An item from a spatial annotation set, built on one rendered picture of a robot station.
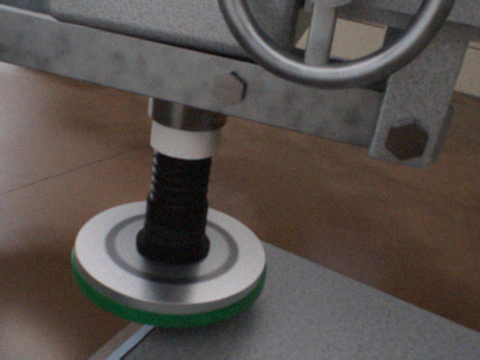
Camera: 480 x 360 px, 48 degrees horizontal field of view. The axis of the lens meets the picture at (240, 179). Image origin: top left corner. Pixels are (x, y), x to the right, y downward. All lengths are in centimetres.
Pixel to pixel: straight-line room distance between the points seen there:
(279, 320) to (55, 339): 129
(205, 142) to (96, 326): 141
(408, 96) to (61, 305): 167
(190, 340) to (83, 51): 30
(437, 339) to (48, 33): 52
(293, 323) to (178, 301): 15
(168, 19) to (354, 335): 40
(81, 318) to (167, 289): 138
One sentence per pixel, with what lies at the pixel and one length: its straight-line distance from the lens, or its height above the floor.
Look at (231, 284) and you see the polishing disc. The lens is 57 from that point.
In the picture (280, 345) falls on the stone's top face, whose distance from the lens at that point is 60.
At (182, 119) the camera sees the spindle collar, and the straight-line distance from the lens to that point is 51.
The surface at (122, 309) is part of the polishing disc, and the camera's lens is 54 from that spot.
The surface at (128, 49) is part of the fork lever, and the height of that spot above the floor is 112.
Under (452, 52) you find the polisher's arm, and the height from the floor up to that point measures 117.
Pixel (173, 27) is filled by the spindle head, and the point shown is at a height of 116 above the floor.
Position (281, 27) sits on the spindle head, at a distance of 40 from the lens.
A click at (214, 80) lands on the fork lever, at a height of 111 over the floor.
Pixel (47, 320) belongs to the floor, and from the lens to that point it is 192.
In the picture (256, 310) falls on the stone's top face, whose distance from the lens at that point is 63.
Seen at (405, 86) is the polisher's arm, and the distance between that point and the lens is 43.
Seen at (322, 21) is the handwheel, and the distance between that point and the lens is 35.
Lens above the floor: 123
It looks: 24 degrees down
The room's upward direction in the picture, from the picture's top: 9 degrees clockwise
